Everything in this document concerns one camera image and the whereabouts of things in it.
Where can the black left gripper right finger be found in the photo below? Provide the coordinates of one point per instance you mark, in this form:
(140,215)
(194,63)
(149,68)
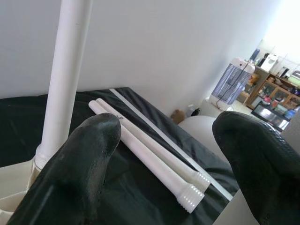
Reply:
(264,175)

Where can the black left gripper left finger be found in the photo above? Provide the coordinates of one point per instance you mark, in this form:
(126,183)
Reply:
(65,182)

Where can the white plastic table top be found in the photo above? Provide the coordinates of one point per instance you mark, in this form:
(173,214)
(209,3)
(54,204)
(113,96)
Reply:
(16,178)

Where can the white plastic table leg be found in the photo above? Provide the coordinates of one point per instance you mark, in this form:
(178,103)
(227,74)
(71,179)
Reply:
(145,159)
(63,70)
(164,152)

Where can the black glass tank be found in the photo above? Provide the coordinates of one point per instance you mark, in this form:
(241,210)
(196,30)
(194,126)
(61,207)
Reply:
(269,114)

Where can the white round stool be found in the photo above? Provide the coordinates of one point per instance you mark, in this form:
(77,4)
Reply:
(201,133)

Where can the black table cover sheet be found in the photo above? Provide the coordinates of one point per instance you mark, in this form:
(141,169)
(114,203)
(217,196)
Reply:
(140,206)

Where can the wooden display cabinet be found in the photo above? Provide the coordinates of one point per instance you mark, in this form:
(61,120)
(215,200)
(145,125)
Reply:
(269,82)

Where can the clear plastic bottle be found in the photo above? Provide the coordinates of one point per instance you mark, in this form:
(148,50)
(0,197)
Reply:
(190,109)

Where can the white insect killer lamp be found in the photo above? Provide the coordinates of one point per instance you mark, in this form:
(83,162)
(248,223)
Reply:
(234,79)

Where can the small brown object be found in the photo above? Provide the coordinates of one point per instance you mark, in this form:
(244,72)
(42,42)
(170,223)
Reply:
(178,114)

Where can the white tape strip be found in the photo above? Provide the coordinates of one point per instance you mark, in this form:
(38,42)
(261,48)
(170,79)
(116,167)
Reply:
(164,137)

